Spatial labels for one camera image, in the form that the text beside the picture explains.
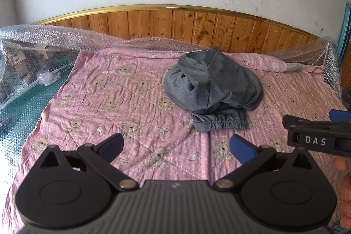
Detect teal board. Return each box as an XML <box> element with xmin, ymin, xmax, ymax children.
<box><xmin>336</xmin><ymin>1</ymin><xmax>351</xmax><ymax>54</ymax></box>

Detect bubble wrap sheet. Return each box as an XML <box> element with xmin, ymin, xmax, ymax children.
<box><xmin>0</xmin><ymin>24</ymin><xmax>343</xmax><ymax>99</ymax></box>

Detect grey pants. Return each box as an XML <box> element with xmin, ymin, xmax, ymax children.
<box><xmin>164</xmin><ymin>46</ymin><xmax>264</xmax><ymax>134</ymax></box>

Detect person's right hand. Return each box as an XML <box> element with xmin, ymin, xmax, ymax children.
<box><xmin>335</xmin><ymin>156</ymin><xmax>351</xmax><ymax>227</ymax></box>

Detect pink bear printed blanket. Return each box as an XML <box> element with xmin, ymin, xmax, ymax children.
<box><xmin>8</xmin><ymin>46</ymin><xmax>349</xmax><ymax>226</ymax></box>

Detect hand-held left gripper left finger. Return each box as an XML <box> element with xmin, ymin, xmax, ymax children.
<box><xmin>39</xmin><ymin>133</ymin><xmax>139</xmax><ymax>191</ymax></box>

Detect wooden headboard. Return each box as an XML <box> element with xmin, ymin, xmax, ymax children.
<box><xmin>33</xmin><ymin>4</ymin><xmax>327</xmax><ymax>55</ymax></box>

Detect cardboard box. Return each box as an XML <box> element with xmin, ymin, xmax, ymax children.
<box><xmin>5</xmin><ymin>45</ymin><xmax>29</xmax><ymax>82</ymax></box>

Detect green mattress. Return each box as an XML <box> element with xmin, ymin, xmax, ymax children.
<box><xmin>0</xmin><ymin>57</ymin><xmax>79</xmax><ymax>175</ymax></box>

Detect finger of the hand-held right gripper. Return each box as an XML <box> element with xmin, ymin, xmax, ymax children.
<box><xmin>282</xmin><ymin>109</ymin><xmax>351</xmax><ymax>130</ymax></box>

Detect clear plastic bag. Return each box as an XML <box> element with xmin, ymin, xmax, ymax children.
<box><xmin>37</xmin><ymin>71</ymin><xmax>61</xmax><ymax>86</ymax></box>

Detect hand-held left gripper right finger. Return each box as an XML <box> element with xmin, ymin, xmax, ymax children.
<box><xmin>213</xmin><ymin>134</ymin><xmax>315</xmax><ymax>192</ymax></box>

